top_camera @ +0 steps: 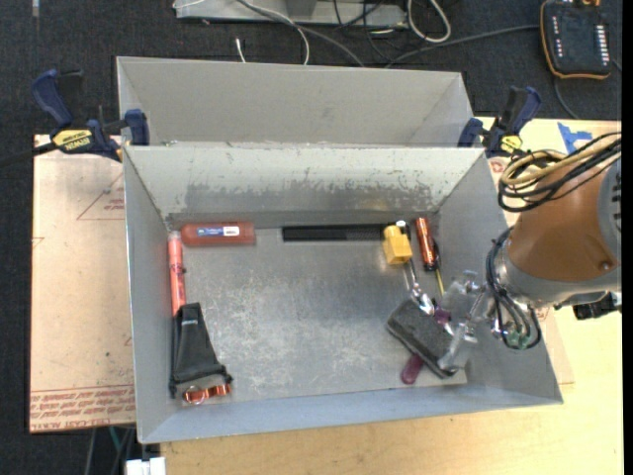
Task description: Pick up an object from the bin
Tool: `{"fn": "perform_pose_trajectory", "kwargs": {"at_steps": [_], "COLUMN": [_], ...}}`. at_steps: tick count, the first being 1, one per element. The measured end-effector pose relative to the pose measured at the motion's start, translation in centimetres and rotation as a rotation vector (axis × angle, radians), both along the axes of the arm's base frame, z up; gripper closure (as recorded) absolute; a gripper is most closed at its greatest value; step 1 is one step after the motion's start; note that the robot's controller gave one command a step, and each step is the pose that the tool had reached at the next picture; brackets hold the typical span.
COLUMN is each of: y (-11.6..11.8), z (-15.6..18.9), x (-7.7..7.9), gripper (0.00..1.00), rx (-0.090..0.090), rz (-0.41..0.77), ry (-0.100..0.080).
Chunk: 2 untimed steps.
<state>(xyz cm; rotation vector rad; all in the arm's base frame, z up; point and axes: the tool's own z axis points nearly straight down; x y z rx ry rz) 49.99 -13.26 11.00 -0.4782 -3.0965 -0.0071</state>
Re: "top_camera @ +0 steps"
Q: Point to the black comb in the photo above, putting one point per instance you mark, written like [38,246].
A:
[331,233]

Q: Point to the black cylinder on white bracket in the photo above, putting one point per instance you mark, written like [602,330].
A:
[596,310]

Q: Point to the grey metal bin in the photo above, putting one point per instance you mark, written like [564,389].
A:
[306,305]

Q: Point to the red-brown flat block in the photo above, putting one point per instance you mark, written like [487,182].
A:
[217,233]

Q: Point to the orange marker pen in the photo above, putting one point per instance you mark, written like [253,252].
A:
[176,275]

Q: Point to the copper metal clip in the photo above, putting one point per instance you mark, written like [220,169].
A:
[207,393]

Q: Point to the yellow plastic block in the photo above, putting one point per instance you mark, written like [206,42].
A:
[395,246]

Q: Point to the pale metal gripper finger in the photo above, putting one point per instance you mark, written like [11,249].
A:
[423,301]
[457,351]

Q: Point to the black sponge block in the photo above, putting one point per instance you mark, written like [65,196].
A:
[418,329]

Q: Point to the brown cardboard board red print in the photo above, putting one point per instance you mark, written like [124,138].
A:
[79,275]

